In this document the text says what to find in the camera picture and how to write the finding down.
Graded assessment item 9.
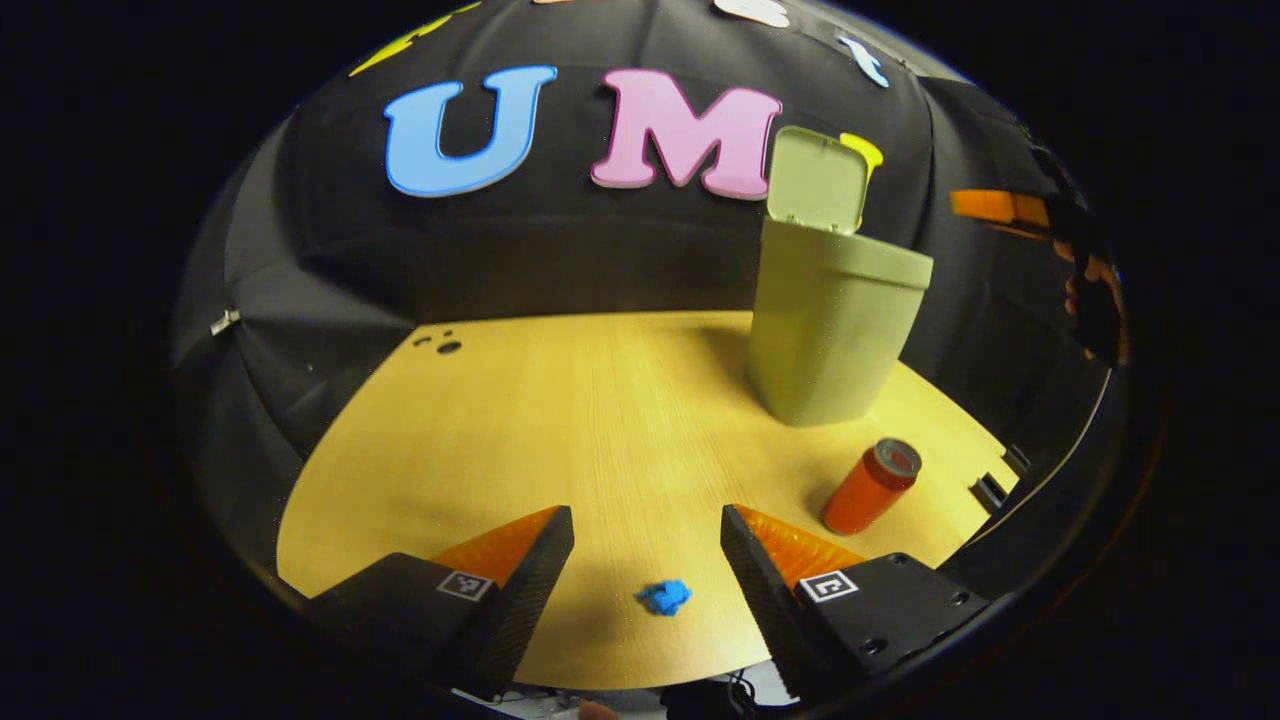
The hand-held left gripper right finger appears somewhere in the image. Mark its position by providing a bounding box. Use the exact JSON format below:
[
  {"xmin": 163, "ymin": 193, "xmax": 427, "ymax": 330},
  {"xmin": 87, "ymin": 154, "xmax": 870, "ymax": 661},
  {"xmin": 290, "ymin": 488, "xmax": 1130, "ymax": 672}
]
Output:
[{"xmin": 720, "ymin": 504, "xmax": 992, "ymax": 703}]

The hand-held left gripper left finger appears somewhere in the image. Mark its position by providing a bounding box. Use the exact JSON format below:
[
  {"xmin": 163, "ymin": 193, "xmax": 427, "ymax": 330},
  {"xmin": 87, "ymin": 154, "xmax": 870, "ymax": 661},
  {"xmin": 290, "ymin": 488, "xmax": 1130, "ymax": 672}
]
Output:
[{"xmin": 305, "ymin": 505, "xmax": 577, "ymax": 701}]

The blue paper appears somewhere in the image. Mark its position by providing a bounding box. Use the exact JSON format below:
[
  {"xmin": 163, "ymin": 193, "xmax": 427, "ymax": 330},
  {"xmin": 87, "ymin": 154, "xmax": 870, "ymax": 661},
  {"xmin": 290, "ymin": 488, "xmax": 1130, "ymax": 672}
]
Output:
[{"xmin": 636, "ymin": 578, "xmax": 694, "ymax": 619}]

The red pop can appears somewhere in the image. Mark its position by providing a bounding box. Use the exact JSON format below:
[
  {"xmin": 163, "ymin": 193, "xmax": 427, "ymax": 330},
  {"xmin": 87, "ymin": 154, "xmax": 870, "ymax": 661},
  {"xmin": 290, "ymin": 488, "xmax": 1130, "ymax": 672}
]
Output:
[{"xmin": 821, "ymin": 436, "xmax": 924, "ymax": 537}]

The pale green garbage bin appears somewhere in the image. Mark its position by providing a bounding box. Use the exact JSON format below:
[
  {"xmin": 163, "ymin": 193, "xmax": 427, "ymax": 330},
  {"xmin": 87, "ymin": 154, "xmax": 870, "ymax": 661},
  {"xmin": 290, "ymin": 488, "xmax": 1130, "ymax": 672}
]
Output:
[{"xmin": 747, "ymin": 126, "xmax": 936, "ymax": 429}]

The wooden desktop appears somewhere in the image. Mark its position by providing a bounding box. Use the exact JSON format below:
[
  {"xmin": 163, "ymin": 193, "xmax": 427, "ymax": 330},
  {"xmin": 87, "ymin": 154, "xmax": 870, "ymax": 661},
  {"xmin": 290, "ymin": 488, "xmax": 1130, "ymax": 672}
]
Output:
[{"xmin": 276, "ymin": 310, "xmax": 1022, "ymax": 693}]

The black backdrop cloth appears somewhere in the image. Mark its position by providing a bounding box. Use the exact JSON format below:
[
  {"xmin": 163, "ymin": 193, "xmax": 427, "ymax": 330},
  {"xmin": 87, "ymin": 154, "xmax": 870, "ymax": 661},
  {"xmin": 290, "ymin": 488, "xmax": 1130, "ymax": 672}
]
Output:
[{"xmin": 170, "ymin": 0, "xmax": 1133, "ymax": 593}]

